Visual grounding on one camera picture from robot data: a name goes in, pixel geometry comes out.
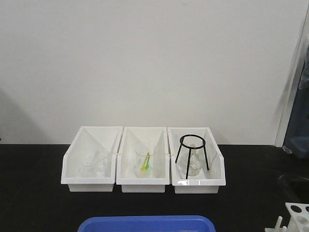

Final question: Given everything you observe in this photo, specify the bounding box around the white middle storage bin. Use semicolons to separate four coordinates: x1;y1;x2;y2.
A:
116;127;170;193

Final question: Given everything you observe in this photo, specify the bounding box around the black lab sink basin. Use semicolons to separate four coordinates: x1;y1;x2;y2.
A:
278;174;309;203

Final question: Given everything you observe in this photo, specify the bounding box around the black metal tripod stand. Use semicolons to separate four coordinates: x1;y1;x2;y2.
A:
175;134;210;180

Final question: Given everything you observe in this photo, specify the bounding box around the grey pegboard drying rack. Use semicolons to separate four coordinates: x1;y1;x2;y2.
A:
282;36;309;159

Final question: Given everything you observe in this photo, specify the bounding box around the clear beaker in middle bin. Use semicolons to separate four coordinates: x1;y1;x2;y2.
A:
135;143;158;178

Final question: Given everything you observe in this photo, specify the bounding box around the white left storage bin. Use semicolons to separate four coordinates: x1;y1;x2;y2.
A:
61;126;124;192

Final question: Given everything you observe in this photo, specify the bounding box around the clear beaker in bin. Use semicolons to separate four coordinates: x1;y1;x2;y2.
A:
135;143;158;178
79;149;110;178

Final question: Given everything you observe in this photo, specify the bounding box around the white storage bin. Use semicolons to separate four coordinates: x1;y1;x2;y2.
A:
116;127;170;193
61;126;124;192
168;127;226;194

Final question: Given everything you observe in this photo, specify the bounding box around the clear beaker in left bin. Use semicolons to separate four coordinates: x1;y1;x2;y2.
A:
79;149;110;178

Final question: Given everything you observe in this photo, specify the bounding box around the white test tube rack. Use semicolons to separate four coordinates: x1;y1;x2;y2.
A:
264;203;309;232

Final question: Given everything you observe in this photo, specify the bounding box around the white right storage bin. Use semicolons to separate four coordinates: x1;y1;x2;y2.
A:
168;127;226;194

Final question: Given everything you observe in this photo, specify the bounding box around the blue plastic tray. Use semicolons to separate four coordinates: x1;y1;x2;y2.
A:
78;215;216;232

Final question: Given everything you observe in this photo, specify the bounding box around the yellow plastic spatula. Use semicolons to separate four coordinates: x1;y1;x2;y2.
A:
141;153;150;171

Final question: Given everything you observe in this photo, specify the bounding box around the clear glass flask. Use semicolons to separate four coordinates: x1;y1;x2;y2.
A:
177;149;203;177

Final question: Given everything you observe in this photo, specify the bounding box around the clear plastic bag of pegs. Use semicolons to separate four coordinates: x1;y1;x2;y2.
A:
298;35;309;89

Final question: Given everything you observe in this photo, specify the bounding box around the green plastic spatula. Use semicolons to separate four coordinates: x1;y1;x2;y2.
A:
145;154;151;169

